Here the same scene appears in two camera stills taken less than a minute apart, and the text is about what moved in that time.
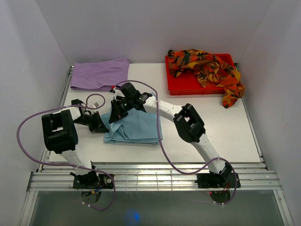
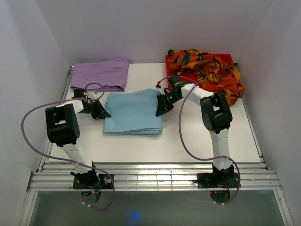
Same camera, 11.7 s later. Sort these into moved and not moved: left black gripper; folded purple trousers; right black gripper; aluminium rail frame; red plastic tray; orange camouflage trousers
Moved: right black gripper; left black gripper
Not moved: folded purple trousers; red plastic tray; aluminium rail frame; orange camouflage trousers
